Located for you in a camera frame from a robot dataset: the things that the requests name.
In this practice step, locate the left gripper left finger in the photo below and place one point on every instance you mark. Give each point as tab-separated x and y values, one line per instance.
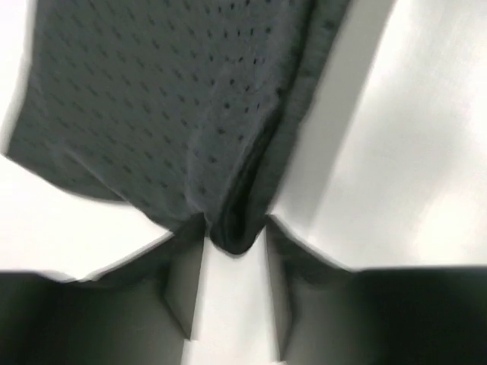
138	312

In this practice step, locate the dark grey dotted skirt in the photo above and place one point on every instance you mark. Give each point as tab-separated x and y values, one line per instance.
179	108

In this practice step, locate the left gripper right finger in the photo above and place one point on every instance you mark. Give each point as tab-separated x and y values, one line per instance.
327	314

